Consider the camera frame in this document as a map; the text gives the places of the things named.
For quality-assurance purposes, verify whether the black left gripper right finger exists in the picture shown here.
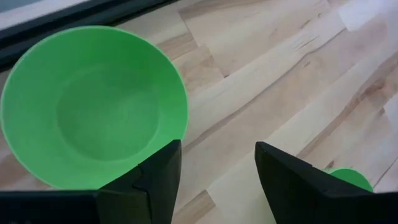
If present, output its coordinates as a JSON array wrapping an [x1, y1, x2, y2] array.
[[254, 141, 398, 224]]

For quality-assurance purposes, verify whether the large green plastic bowl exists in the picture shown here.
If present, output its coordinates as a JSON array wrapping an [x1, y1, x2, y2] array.
[[0, 25, 190, 191]]

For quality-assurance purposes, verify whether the small green plastic bowl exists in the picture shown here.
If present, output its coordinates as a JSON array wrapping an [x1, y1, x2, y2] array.
[[325, 167, 374, 193]]

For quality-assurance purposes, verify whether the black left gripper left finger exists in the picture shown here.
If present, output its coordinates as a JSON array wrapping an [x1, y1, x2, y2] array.
[[95, 139, 183, 224]]

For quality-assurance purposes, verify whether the black table edge rail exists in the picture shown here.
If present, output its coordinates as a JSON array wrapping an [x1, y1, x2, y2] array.
[[0, 0, 180, 68]]

